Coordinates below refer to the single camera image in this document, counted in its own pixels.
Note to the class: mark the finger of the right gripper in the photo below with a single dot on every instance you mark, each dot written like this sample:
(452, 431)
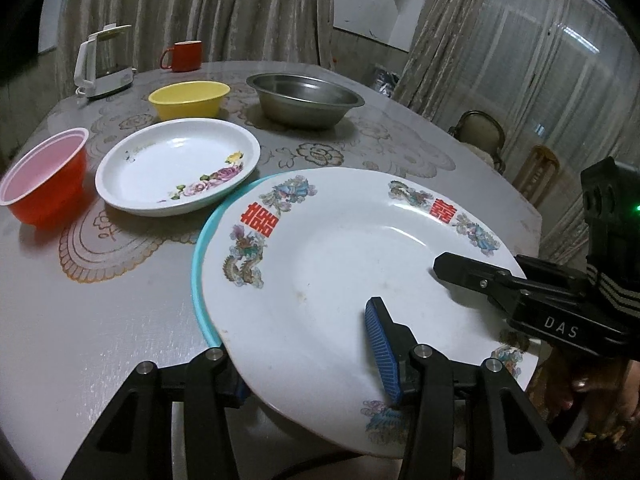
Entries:
(499, 285)

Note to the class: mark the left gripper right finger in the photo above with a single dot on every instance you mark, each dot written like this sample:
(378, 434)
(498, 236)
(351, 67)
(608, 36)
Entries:
(423, 384)

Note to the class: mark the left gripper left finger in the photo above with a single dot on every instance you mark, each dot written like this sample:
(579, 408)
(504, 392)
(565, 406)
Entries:
(206, 386)

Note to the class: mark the turquoise round tray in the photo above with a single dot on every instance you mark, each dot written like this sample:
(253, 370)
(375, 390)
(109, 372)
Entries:
(205, 324)

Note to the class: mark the white plate dragon pattern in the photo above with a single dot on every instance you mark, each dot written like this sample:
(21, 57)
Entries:
(287, 276)

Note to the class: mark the white floral deep plate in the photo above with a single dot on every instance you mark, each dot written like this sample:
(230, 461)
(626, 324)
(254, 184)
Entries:
(176, 167)

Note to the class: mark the red plastic bowl pink inside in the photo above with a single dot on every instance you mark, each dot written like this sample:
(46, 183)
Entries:
(45, 187)

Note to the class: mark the stainless steel basin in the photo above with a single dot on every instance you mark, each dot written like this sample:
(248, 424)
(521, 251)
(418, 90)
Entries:
(303, 101)

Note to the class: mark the yellow plastic bowl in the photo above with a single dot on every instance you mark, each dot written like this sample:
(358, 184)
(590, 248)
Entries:
(189, 99)

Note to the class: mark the person right hand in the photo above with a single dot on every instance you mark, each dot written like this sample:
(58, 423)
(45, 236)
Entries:
(605, 387)

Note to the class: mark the cushioned chair right side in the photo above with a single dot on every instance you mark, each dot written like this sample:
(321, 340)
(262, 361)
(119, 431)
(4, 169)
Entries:
(481, 131)

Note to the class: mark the sheer window curtain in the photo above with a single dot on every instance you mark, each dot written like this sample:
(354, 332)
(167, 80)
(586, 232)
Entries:
(562, 74)

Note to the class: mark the gold floral table cover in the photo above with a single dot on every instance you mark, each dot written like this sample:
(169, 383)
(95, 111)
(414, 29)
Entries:
(104, 243)

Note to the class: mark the beige curtain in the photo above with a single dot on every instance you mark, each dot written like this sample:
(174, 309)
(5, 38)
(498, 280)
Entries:
(295, 31)

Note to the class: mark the white electric kettle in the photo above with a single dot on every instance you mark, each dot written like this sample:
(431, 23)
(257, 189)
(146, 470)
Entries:
(104, 64)

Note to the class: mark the red mug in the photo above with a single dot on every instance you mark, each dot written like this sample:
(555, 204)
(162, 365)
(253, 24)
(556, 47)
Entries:
(183, 56)

